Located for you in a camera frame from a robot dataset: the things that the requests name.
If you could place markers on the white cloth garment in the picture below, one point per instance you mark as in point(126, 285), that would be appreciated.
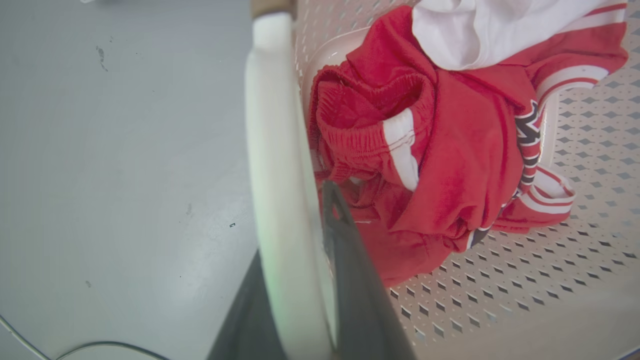
point(480, 30)

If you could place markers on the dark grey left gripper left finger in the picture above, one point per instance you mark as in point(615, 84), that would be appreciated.
point(245, 320)

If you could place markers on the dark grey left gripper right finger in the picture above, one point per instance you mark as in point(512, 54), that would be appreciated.
point(362, 300)

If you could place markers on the red sports shorts white stripe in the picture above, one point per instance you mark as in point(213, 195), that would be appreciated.
point(370, 125)

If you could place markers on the white perforated laundry basket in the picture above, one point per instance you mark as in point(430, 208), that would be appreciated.
point(500, 295)

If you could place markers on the red jersey with white trim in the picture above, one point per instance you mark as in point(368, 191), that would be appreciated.
point(475, 150)

